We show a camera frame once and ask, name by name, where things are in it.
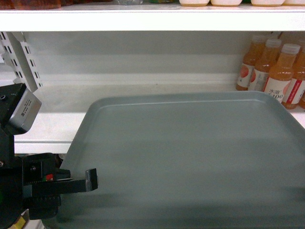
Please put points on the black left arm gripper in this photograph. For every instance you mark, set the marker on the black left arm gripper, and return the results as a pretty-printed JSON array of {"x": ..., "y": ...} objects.
[{"x": 33, "y": 182}]

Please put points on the white upper shelf board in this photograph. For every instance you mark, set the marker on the white upper shelf board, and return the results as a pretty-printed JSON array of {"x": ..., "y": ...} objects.
[{"x": 154, "y": 17}]

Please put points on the orange juice bottle red stripe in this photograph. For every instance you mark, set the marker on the orange juice bottle red stripe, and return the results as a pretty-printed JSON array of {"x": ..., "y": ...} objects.
[{"x": 297, "y": 85}]

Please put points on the front orange juice bottle C100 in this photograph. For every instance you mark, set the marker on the front orange juice bottle C100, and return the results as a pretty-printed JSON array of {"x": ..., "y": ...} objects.
[{"x": 280, "y": 75}]

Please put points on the white milk drink bottle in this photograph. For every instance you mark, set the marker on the white milk drink bottle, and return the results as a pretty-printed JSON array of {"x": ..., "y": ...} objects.
[
  {"x": 225, "y": 3},
  {"x": 294, "y": 3},
  {"x": 194, "y": 3},
  {"x": 267, "y": 3}
]

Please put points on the back orange juice bottle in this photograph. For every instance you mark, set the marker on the back orange juice bottle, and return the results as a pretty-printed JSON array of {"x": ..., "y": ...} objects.
[{"x": 249, "y": 60}]

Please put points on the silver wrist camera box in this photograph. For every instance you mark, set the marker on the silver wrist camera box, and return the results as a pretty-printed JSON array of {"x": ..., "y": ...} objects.
[{"x": 24, "y": 113}]

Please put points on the grey rectangular serving tray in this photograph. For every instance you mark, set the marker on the grey rectangular serving tray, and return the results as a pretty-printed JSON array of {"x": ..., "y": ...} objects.
[{"x": 232, "y": 160}]

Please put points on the second row orange juice bottle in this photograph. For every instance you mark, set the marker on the second row orange juice bottle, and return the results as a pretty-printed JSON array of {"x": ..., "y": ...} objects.
[{"x": 264, "y": 64}]

